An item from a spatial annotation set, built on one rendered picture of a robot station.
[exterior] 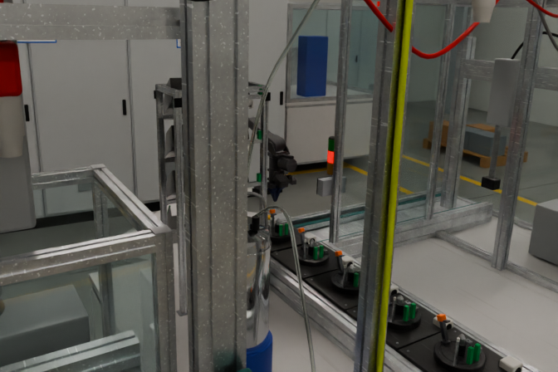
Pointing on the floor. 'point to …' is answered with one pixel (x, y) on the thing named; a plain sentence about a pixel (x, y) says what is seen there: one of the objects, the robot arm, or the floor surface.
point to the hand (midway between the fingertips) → (275, 193)
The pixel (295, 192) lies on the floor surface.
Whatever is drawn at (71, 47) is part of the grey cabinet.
